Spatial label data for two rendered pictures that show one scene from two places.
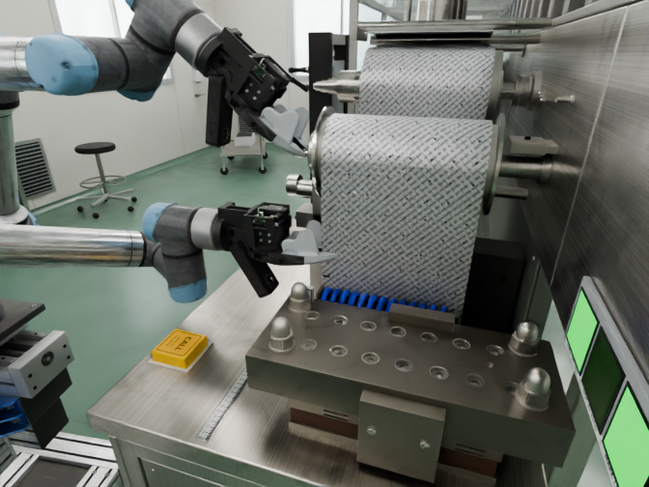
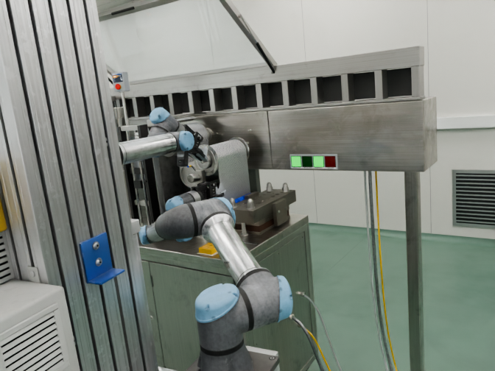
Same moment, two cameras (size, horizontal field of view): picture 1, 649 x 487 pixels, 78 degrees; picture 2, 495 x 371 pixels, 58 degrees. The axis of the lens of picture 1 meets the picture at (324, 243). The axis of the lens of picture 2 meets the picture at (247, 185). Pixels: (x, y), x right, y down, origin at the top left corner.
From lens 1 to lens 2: 1.95 m
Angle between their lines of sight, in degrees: 69
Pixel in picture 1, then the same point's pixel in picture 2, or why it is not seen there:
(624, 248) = (297, 144)
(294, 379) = (261, 211)
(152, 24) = (170, 126)
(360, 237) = (228, 180)
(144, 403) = not seen: hidden behind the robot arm
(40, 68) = (188, 141)
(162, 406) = not seen: hidden behind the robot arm
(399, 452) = (282, 215)
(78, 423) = not seen: outside the picture
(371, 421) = (278, 209)
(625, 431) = (317, 160)
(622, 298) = (301, 150)
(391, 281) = (236, 192)
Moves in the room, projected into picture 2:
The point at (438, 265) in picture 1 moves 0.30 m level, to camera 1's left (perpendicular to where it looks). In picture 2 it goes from (244, 181) to (225, 196)
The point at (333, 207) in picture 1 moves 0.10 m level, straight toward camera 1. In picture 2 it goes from (222, 173) to (242, 172)
